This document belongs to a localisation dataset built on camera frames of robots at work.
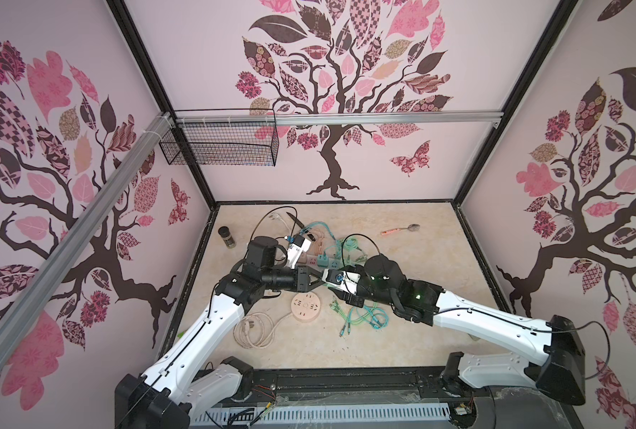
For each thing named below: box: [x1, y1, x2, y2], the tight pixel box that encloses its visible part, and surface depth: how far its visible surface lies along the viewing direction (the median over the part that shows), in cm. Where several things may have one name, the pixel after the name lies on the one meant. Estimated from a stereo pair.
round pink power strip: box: [291, 291, 321, 323], surface depth 88 cm
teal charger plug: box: [317, 250, 330, 269], surface depth 97 cm
